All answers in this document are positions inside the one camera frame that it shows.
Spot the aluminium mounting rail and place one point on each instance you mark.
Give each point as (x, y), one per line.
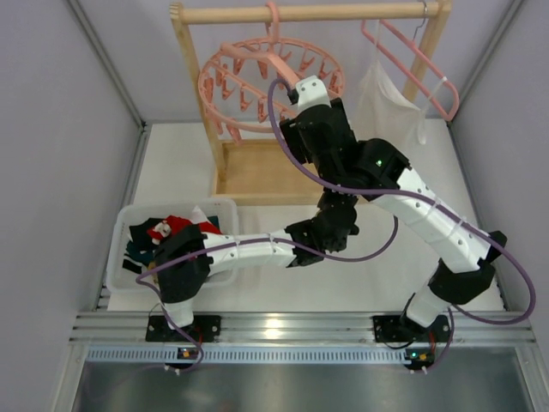
(256, 328)

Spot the red sock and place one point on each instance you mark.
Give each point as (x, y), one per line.
(208, 227)
(166, 228)

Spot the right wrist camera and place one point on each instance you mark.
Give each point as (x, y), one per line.
(308, 93)

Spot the black sock in basket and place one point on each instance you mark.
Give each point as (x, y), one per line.
(140, 240)

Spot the white plastic basket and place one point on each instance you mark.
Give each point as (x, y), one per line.
(122, 270)

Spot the slotted cable duct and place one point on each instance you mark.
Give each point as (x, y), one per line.
(216, 354)

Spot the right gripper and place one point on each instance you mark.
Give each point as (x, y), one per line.
(292, 133)

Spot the white mesh laundry bag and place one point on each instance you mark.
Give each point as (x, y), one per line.
(383, 112)

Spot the pink wire hanger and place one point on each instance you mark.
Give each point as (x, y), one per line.
(443, 81)

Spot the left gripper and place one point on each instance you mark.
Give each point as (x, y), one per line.
(335, 202)

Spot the wooden clothes rack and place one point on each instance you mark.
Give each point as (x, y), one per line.
(250, 167)

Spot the pink round clip hanger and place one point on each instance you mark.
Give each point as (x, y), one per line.
(233, 83)

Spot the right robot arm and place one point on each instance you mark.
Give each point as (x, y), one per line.
(377, 171)

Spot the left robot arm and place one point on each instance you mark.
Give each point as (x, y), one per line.
(188, 258)

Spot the white sock in basket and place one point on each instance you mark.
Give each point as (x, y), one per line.
(198, 216)

